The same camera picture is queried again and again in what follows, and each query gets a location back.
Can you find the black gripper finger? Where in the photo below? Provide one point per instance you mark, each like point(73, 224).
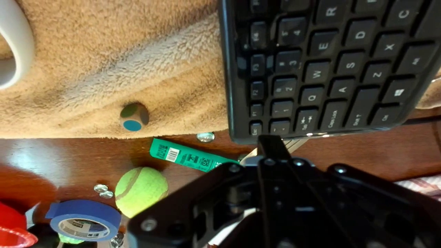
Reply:
point(270, 181)

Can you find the black computer keyboard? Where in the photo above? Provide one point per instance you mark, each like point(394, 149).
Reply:
point(319, 68)

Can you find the green toothpaste box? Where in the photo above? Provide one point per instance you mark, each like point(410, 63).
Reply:
point(184, 156)

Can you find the yellow-green tennis ball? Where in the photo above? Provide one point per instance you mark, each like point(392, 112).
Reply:
point(139, 189)

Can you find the small wooden cylinder block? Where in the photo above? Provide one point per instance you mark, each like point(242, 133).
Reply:
point(133, 118)

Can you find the red striped white cloth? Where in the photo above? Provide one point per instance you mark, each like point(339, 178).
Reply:
point(426, 185)

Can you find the tan fleece blanket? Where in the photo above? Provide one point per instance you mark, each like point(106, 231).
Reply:
point(92, 57)

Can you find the blue tape roll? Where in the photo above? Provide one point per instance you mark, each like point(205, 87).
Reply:
point(84, 220)

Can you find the wooden dining table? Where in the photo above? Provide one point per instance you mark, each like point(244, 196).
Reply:
point(38, 173)

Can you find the red plastic bowl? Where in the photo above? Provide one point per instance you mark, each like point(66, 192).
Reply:
point(12, 229)

